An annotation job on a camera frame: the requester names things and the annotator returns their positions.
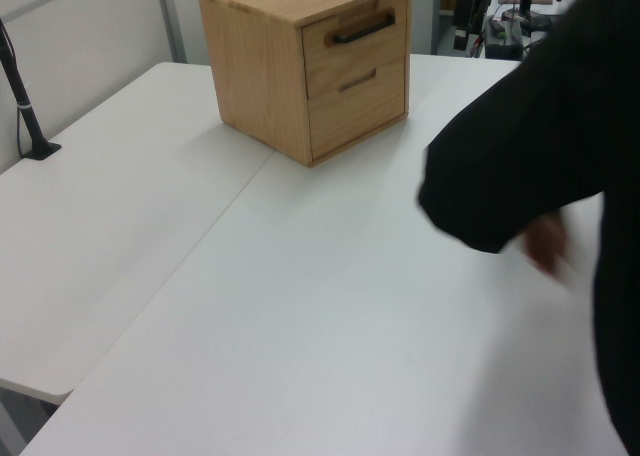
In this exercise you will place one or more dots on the wooden drawer cabinet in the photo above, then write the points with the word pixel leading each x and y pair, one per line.
pixel 250 76

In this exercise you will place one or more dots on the person's black clothed torso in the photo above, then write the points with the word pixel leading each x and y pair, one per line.
pixel 620 326

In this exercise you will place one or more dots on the black camera stand pole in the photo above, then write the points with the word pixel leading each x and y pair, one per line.
pixel 25 111

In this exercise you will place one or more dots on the black sleeved forearm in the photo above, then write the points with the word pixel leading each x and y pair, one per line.
pixel 500 166

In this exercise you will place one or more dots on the black box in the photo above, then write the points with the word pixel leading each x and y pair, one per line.
pixel 505 51

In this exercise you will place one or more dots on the person's hand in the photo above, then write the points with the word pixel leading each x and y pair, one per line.
pixel 547 246

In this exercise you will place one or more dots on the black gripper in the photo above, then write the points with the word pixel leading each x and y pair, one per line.
pixel 466 11

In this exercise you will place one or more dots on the grey metal frame post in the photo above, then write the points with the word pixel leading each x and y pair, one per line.
pixel 172 21

